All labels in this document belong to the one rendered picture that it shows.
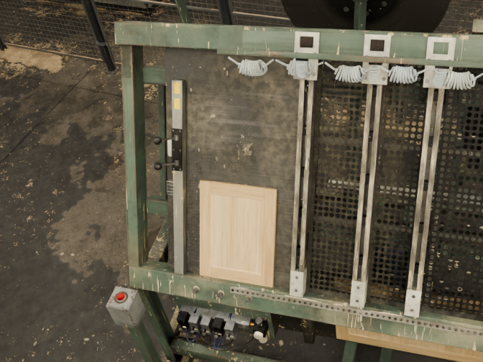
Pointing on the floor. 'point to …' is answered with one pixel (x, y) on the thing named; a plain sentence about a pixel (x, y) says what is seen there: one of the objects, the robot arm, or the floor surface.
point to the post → (144, 343)
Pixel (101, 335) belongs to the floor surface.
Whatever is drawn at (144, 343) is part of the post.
